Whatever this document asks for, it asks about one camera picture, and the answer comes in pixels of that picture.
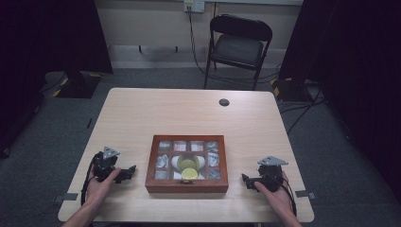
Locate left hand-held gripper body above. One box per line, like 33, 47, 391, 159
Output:
92, 146, 121, 183

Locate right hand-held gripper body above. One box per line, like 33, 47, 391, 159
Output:
256, 155, 289, 193

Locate wooden box with glass lid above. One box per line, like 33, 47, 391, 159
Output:
144, 134, 230, 195

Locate green lid coffee capsule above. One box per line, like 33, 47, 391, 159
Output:
181, 167, 200, 182
177, 154, 201, 170

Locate person's left hand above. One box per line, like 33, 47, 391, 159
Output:
85, 167, 122, 206

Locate person's right hand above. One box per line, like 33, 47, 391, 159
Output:
253, 170, 295, 216

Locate grey tape strip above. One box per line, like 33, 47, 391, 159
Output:
294, 190, 317, 201
52, 192, 79, 203

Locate group of tea bag packets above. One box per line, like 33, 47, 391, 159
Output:
155, 139, 221, 182

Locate black stand base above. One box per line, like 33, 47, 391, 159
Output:
270, 77, 313, 102
52, 69, 102, 99

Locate black folding chair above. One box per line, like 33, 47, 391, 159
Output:
203, 13, 274, 92

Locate dark curtain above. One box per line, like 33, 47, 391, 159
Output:
278, 0, 401, 202
0, 0, 114, 159

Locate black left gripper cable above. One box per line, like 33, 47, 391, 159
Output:
79, 152, 104, 206

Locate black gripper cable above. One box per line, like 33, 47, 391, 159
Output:
79, 152, 104, 206
281, 175, 298, 218

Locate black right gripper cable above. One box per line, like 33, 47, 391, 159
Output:
281, 175, 298, 218

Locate black floor cables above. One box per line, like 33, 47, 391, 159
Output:
277, 79, 329, 135

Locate white wall socket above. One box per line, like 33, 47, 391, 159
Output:
183, 0, 206, 14

